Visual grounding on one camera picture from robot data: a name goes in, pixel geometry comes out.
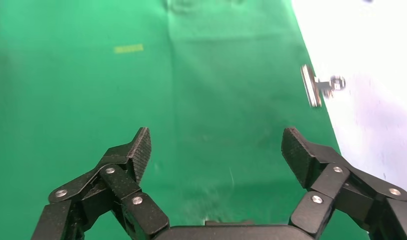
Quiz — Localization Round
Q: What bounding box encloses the silver binder clip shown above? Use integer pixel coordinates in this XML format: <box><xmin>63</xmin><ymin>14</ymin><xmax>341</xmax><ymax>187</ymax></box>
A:
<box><xmin>300</xmin><ymin>64</ymin><xmax>347</xmax><ymax>109</ymax></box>

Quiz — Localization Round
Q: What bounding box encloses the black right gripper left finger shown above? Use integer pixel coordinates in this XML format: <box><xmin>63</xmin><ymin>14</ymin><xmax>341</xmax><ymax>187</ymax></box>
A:
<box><xmin>31</xmin><ymin>127</ymin><xmax>170</xmax><ymax>240</ymax></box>

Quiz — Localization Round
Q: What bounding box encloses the green cloth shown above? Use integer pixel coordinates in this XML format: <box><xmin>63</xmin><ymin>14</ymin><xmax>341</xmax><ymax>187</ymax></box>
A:
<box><xmin>0</xmin><ymin>0</ymin><xmax>370</xmax><ymax>240</ymax></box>

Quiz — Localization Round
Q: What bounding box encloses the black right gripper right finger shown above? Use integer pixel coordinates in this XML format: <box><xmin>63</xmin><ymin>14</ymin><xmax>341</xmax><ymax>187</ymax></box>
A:
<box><xmin>281</xmin><ymin>127</ymin><xmax>407</xmax><ymax>240</ymax></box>

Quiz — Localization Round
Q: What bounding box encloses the yellow square tape mark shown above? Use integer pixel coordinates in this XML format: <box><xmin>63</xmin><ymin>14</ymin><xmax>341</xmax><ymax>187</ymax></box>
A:
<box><xmin>113</xmin><ymin>43</ymin><xmax>145</xmax><ymax>55</ymax></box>

